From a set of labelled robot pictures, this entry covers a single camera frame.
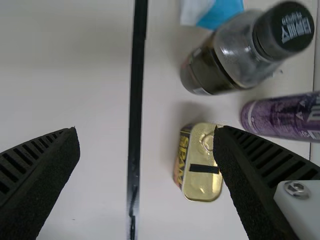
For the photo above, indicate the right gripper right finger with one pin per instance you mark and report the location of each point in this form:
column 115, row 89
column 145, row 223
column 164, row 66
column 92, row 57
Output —
column 255, row 180

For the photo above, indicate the gold rectangular tin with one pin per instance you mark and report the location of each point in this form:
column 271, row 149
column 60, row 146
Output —
column 200, row 181

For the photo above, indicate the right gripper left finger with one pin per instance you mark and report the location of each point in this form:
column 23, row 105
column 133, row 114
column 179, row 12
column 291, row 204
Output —
column 32, row 175

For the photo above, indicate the black strip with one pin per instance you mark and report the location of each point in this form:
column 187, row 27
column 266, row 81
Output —
column 136, row 75

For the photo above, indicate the purple can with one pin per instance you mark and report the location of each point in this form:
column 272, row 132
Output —
column 280, row 117

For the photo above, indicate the blue and white pouch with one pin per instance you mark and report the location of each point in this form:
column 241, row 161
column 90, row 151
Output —
column 207, row 12

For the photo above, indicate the dark coffee bottle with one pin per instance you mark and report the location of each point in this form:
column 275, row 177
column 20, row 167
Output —
column 237, row 57

